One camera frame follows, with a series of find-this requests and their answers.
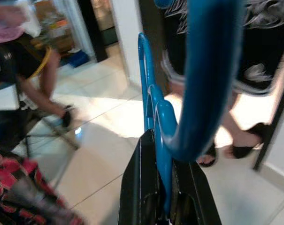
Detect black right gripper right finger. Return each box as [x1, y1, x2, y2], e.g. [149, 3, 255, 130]
[169, 159, 224, 225]

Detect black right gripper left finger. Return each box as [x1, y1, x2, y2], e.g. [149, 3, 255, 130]
[118, 128, 168, 225]

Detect blue plastic hanger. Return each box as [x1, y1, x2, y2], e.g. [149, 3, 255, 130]
[137, 0, 247, 213]

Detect black red printed shirt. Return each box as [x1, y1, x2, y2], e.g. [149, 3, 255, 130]
[0, 149, 85, 225]

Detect black slipper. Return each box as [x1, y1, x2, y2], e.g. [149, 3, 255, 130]
[197, 140, 218, 167]
[59, 105, 75, 128]
[225, 123, 273, 160]

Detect blue storage box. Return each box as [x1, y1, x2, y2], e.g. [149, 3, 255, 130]
[61, 52, 91, 69]

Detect seated person bare leg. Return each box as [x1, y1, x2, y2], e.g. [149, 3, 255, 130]
[16, 48, 75, 128]

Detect black folding chair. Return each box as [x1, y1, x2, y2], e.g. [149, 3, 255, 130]
[0, 43, 80, 152]

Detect dark bag yellow trim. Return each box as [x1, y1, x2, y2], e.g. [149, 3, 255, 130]
[29, 45, 54, 78]

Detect black white patterned shorts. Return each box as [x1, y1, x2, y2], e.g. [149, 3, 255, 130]
[162, 0, 284, 96]

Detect cluttered storage shelf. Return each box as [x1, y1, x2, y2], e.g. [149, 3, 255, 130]
[35, 0, 76, 53]

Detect pink cloth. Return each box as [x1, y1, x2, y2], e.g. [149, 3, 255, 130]
[0, 0, 38, 45]

